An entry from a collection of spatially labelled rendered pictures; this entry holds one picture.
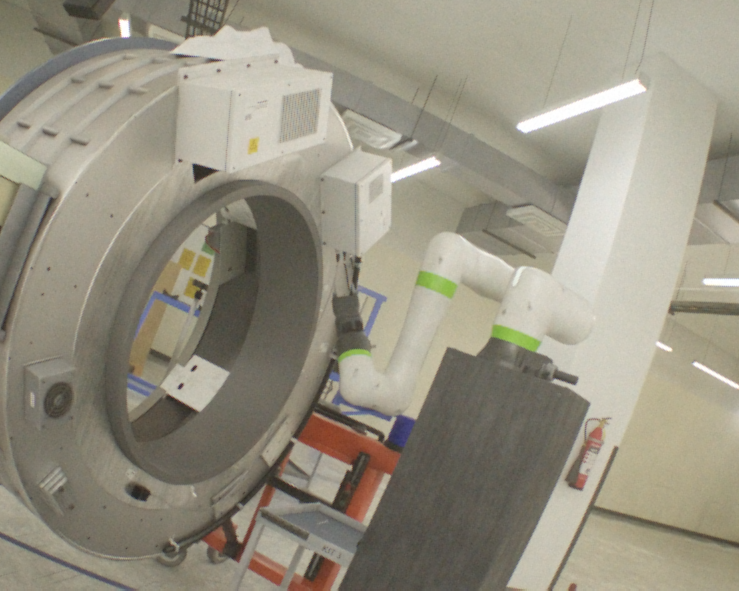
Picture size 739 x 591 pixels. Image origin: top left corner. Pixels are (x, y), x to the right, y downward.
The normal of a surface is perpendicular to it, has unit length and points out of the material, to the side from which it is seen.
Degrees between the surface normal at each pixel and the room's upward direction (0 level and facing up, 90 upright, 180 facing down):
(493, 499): 90
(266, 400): 70
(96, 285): 90
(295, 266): 134
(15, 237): 90
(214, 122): 125
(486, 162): 90
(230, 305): 101
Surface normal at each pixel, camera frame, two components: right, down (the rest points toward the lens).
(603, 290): 0.27, -0.01
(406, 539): -0.50, -0.31
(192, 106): -0.51, 0.31
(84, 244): 0.86, 0.30
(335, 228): -0.52, 0.50
